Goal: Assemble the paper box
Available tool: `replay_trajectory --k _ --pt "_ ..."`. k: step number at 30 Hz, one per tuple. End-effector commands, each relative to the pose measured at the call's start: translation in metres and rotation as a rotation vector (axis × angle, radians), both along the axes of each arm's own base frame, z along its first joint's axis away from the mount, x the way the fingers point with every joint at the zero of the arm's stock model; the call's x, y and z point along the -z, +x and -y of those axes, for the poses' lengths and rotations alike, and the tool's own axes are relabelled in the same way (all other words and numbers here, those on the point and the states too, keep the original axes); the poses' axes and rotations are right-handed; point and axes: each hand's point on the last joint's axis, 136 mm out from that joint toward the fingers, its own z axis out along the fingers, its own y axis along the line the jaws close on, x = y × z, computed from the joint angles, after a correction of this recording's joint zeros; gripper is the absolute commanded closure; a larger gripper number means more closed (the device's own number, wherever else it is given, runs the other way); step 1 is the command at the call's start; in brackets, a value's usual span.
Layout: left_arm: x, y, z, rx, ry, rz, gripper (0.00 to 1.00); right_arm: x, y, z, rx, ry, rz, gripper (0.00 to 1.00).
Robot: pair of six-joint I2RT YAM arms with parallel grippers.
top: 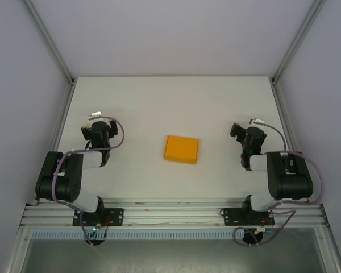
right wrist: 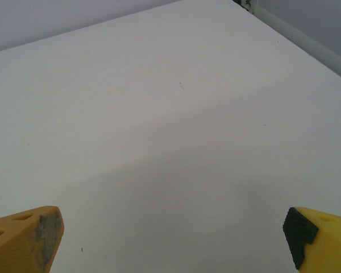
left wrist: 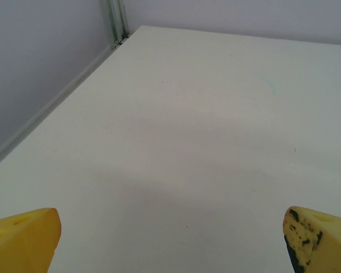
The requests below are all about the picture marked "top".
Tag yellow cardboard box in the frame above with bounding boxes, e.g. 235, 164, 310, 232
163, 135, 201, 165

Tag aluminium table side rail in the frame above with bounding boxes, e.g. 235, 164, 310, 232
34, 81, 76, 207
271, 81, 322, 205

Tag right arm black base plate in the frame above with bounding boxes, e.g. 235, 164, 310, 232
220, 207, 275, 227

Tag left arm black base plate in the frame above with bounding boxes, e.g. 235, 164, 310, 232
72, 208, 124, 227

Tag aluminium frame post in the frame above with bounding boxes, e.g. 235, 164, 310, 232
24, 0, 76, 85
271, 0, 327, 85

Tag aluminium front rail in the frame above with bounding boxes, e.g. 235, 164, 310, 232
19, 200, 329, 229

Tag black round cable grommet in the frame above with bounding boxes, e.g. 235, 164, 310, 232
242, 229, 263, 246
85, 237, 105, 247

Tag grey slotted cable duct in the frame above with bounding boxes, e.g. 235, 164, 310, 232
31, 229, 237, 240

